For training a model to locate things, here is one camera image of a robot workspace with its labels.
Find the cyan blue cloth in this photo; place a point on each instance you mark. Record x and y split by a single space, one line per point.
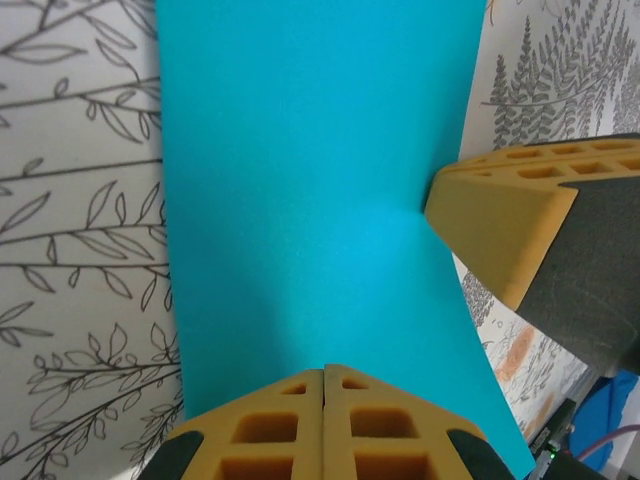
310 175

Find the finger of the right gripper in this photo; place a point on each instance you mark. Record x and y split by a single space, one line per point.
492 161
490 235

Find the floral fern print tablecloth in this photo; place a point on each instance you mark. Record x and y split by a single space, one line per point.
75 200

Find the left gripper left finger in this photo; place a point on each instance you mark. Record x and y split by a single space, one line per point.
309 430

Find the blue cap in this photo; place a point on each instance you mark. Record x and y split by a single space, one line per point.
625 400

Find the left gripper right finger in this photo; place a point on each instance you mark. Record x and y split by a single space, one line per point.
335 430

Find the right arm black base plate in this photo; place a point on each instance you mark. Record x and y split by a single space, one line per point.
555 435

